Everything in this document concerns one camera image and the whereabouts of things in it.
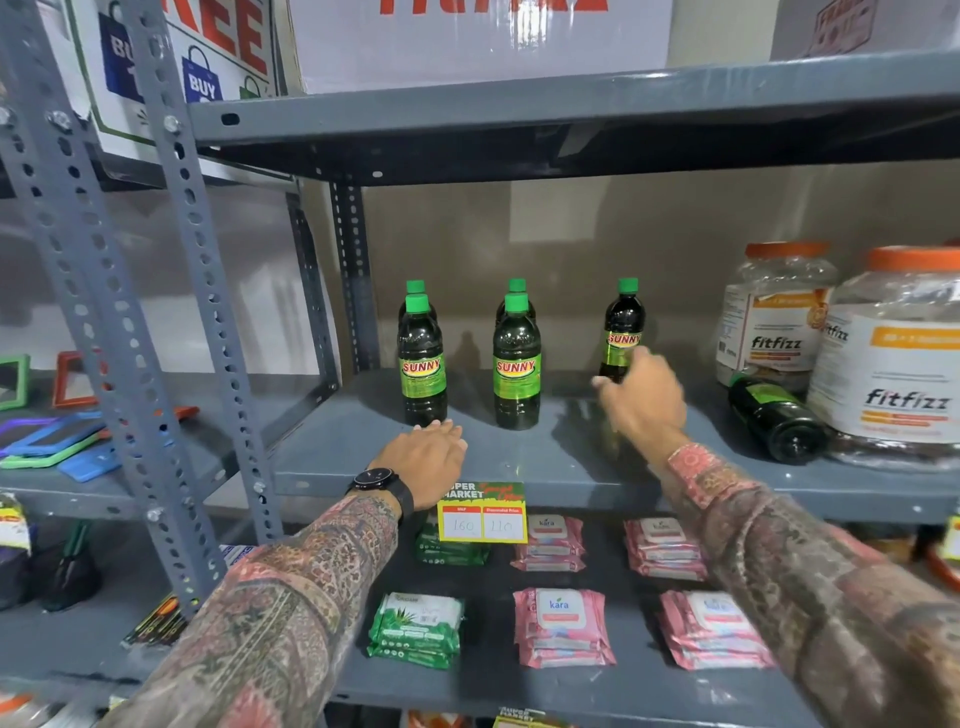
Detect grey metal shelf rack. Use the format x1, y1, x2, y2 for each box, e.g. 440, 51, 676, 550
120, 0, 960, 728

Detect clear jar orange lid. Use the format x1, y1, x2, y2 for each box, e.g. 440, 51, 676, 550
805, 246, 960, 472
714, 240, 840, 396

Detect white carton orange print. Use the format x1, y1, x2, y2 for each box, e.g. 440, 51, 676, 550
770, 0, 960, 63

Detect blue framed slate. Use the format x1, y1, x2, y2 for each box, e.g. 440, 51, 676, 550
57, 441, 126, 483
3, 411, 107, 459

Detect white carton red print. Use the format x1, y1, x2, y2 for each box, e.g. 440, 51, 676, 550
288, 0, 674, 96

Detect person's right forearm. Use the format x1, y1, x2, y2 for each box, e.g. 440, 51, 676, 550
658, 442, 960, 728

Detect black orange packets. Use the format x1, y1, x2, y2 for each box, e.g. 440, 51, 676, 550
122, 591, 190, 648

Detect group of pink wipes packets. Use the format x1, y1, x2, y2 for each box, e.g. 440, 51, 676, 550
510, 513, 777, 672

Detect grey slotted metal rack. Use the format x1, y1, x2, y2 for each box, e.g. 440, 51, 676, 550
0, 0, 340, 710

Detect black wrist watch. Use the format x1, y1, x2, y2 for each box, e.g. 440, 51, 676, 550
345, 467, 416, 524

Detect green framed slate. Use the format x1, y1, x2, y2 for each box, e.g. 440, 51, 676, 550
0, 431, 103, 471
0, 354, 32, 413

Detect black pouch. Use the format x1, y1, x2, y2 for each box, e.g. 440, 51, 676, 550
0, 519, 104, 613

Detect person's left forearm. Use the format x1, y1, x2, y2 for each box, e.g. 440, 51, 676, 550
101, 491, 400, 728

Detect purple framed slate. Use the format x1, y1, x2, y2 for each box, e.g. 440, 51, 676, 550
0, 416, 85, 451

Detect person's left hand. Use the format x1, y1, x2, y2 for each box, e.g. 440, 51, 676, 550
371, 418, 470, 498

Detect red framed slate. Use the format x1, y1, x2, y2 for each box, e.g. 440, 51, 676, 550
51, 350, 107, 411

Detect person's right hand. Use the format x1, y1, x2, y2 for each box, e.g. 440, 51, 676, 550
591, 346, 688, 451

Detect white promotion sign board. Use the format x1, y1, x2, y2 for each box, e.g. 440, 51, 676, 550
66, 0, 303, 186

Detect red packet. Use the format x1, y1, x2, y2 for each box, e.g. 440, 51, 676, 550
925, 543, 960, 595

